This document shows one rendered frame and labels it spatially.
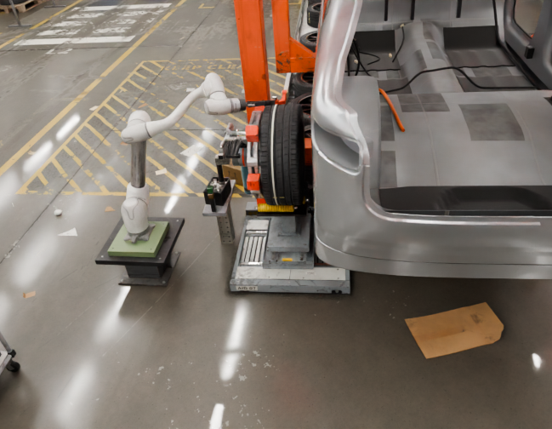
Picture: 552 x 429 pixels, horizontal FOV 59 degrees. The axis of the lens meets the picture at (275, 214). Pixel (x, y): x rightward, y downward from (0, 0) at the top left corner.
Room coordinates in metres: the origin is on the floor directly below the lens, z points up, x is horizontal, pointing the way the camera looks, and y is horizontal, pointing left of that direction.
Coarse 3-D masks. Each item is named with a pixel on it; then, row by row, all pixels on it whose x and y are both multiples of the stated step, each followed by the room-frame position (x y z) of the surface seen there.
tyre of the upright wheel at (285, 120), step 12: (264, 108) 2.87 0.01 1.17; (276, 108) 2.82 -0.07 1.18; (288, 108) 2.80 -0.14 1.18; (300, 108) 2.83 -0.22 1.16; (264, 120) 2.71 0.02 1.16; (276, 120) 2.71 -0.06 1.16; (288, 120) 2.69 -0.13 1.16; (264, 132) 2.63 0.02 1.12; (276, 132) 2.62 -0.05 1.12; (288, 132) 2.61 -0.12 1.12; (264, 144) 2.58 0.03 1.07; (276, 144) 2.57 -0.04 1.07; (288, 144) 2.56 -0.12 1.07; (264, 156) 2.54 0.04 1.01; (276, 156) 2.53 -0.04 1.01; (288, 156) 2.52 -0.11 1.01; (264, 168) 2.51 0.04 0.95; (276, 168) 2.50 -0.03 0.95; (288, 168) 2.49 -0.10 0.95; (264, 180) 2.50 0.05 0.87; (276, 180) 2.49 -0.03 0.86; (288, 180) 2.47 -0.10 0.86; (264, 192) 2.51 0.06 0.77; (276, 192) 2.50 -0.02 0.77; (288, 192) 2.48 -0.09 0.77; (300, 192) 2.51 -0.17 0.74; (288, 204) 2.57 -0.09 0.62; (300, 204) 2.58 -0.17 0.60
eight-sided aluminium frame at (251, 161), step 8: (256, 112) 2.91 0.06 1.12; (256, 120) 2.97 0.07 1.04; (248, 144) 2.65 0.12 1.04; (256, 144) 2.64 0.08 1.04; (248, 152) 2.61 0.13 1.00; (256, 152) 2.60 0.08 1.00; (248, 160) 2.58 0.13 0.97; (256, 160) 2.57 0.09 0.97; (248, 168) 2.57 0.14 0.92; (256, 168) 2.56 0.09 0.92; (256, 192) 2.57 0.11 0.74
